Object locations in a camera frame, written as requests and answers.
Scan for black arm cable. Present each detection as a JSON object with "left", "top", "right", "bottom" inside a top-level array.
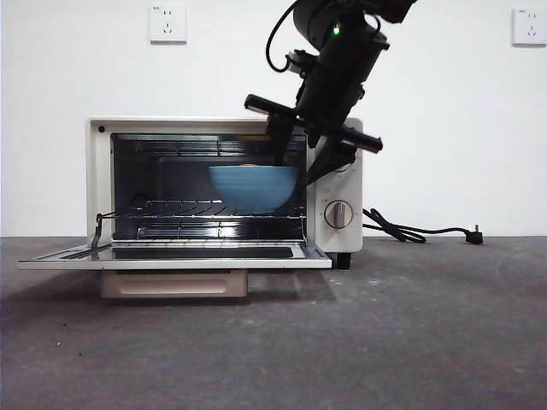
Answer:
[{"left": 265, "top": 3, "right": 301, "bottom": 74}]

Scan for glass oven door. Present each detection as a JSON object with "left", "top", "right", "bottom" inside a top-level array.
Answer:
[{"left": 17, "top": 242, "right": 333, "bottom": 271}]

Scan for metal wire oven rack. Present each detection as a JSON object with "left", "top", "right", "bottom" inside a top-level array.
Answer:
[{"left": 96, "top": 198, "right": 308, "bottom": 221}]

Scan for white wall socket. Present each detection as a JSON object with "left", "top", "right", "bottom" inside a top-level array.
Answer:
[
  {"left": 149, "top": 4, "right": 188, "bottom": 45},
  {"left": 512, "top": 7, "right": 547, "bottom": 47}
]

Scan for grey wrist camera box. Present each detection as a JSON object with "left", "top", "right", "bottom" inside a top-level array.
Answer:
[{"left": 284, "top": 50, "right": 321, "bottom": 80}]

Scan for white Toshiba toaster oven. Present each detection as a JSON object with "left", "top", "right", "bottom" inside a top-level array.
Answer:
[{"left": 16, "top": 118, "right": 365, "bottom": 299}]

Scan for black oven power cable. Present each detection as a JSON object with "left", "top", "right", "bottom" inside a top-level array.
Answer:
[{"left": 362, "top": 208, "right": 484, "bottom": 246}]

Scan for beige oven dial knob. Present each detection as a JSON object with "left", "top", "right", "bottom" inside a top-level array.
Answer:
[{"left": 323, "top": 200, "right": 355, "bottom": 230}]

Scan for blue ribbed bowl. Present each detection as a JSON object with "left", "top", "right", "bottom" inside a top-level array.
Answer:
[{"left": 208, "top": 165, "right": 300, "bottom": 214}]

